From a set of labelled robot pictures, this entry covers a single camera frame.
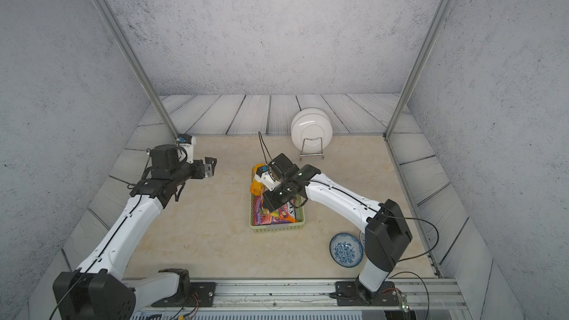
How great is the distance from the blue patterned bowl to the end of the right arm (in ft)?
0.89

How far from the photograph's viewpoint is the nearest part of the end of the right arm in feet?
1.91

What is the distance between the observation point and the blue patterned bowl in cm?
79

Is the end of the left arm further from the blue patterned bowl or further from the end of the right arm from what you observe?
the blue patterned bowl

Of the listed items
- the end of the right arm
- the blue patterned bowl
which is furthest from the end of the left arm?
the blue patterned bowl
